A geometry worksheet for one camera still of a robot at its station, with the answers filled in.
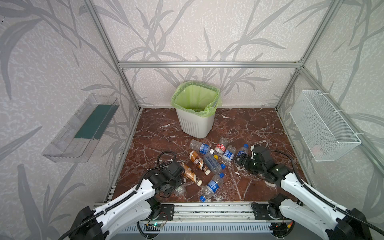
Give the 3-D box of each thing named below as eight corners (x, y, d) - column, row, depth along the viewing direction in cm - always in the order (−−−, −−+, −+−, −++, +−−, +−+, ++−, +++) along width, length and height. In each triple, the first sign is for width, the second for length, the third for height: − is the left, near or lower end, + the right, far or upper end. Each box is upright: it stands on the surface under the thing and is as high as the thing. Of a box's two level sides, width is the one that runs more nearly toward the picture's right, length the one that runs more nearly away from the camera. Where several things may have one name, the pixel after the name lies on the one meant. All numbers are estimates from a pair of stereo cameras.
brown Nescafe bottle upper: (205, 177, 86) (205, 174, 82) (188, 157, 95) (187, 153, 91) (211, 172, 88) (211, 169, 84) (194, 152, 97) (193, 149, 93)
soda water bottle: (200, 160, 91) (200, 158, 89) (207, 154, 94) (208, 152, 92) (221, 180, 83) (221, 178, 81) (228, 172, 86) (229, 170, 84)
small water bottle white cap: (188, 148, 99) (188, 143, 94) (194, 141, 102) (193, 136, 98) (208, 160, 93) (209, 156, 89) (214, 153, 97) (214, 148, 92)
